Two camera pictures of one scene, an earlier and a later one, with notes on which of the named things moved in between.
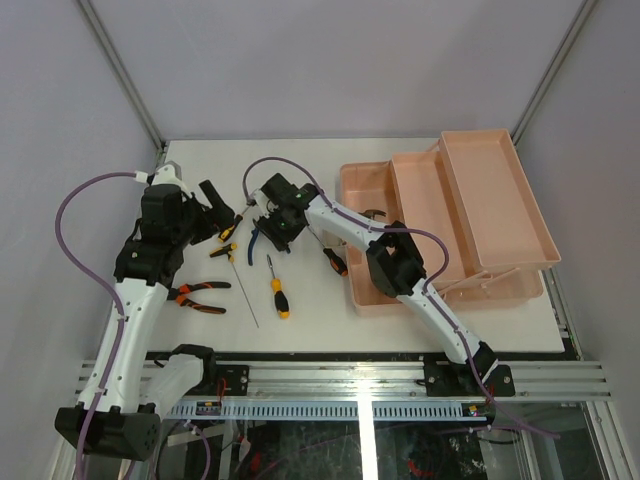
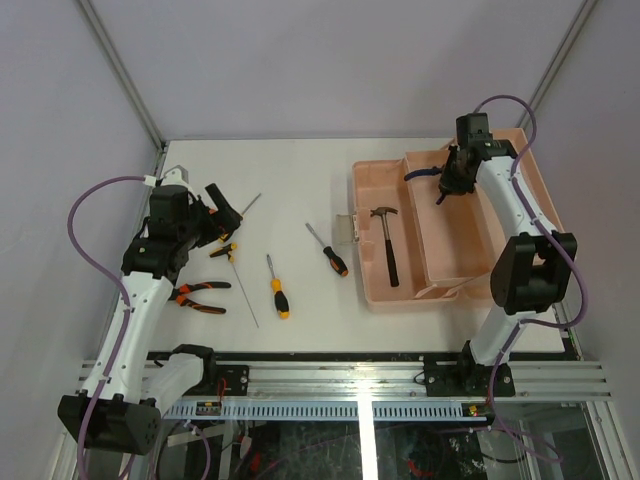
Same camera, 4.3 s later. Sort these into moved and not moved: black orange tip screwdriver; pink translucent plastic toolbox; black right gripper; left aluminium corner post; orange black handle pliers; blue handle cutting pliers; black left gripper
Moved: pink translucent plastic toolbox; blue handle cutting pliers; black right gripper
Not moved: black left gripper; orange black handle pliers; left aluminium corner post; black orange tip screwdriver
